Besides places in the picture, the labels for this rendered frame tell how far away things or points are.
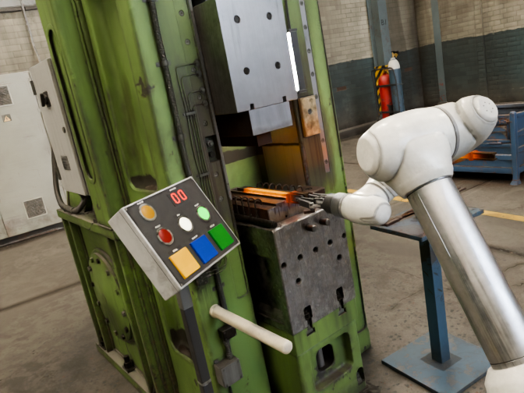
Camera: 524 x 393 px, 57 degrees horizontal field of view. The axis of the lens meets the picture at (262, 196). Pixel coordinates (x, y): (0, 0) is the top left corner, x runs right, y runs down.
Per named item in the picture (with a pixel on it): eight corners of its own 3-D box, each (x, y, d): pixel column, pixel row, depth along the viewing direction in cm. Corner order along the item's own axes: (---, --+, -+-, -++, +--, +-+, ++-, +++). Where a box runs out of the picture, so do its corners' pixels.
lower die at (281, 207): (307, 210, 197) (304, 190, 195) (270, 225, 186) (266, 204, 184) (248, 200, 230) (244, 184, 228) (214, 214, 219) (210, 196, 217)
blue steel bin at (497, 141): (555, 165, 510) (553, 98, 493) (518, 185, 468) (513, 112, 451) (454, 161, 607) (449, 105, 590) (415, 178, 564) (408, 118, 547)
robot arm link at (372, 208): (346, 228, 167) (367, 203, 172) (382, 236, 155) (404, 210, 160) (334, 204, 162) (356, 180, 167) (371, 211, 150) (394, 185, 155)
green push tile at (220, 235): (234, 241, 156) (221, 222, 156) (222, 250, 150) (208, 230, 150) (231, 243, 157) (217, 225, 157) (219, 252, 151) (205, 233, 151)
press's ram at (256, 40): (313, 95, 194) (297, -9, 185) (237, 113, 172) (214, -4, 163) (252, 102, 227) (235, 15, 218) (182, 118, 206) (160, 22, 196)
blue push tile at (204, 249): (218, 253, 148) (204, 233, 148) (205, 263, 141) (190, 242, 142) (215, 255, 148) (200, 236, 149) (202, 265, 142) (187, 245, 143)
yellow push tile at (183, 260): (201, 266, 139) (185, 246, 139) (186, 278, 133) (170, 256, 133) (197, 269, 140) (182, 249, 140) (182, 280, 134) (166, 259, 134)
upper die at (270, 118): (292, 125, 189) (288, 100, 187) (253, 136, 178) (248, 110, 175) (233, 128, 222) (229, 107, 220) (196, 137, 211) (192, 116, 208)
